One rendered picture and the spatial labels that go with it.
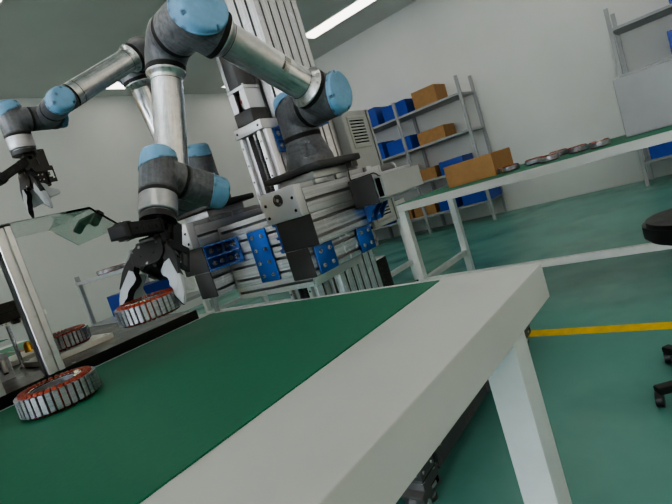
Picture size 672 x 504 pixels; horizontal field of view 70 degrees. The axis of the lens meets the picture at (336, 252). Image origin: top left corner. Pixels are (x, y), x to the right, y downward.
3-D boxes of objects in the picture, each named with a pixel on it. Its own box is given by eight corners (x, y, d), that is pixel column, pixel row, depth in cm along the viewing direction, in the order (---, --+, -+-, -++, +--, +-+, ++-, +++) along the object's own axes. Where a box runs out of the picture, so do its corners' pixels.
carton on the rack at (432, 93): (427, 109, 723) (422, 93, 720) (449, 100, 700) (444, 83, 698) (415, 110, 692) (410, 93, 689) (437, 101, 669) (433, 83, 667)
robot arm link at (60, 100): (175, 49, 172) (68, 119, 144) (161, 62, 180) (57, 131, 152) (152, 19, 168) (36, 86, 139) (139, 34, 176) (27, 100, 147)
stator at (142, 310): (146, 313, 94) (139, 295, 93) (194, 300, 90) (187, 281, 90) (106, 334, 83) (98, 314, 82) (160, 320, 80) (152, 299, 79)
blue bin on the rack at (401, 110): (399, 120, 756) (395, 107, 753) (422, 111, 728) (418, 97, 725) (385, 122, 724) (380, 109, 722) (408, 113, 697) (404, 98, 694)
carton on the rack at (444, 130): (431, 143, 733) (428, 132, 731) (457, 134, 707) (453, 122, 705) (420, 146, 702) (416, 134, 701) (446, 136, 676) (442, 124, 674)
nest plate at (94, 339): (86, 340, 121) (85, 335, 120) (114, 337, 111) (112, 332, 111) (21, 367, 109) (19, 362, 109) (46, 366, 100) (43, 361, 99)
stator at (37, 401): (17, 431, 65) (6, 405, 65) (24, 411, 75) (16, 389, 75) (104, 393, 70) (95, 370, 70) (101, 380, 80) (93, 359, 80)
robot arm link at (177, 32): (324, 98, 149) (154, -1, 113) (360, 79, 139) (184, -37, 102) (322, 134, 146) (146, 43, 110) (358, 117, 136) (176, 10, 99)
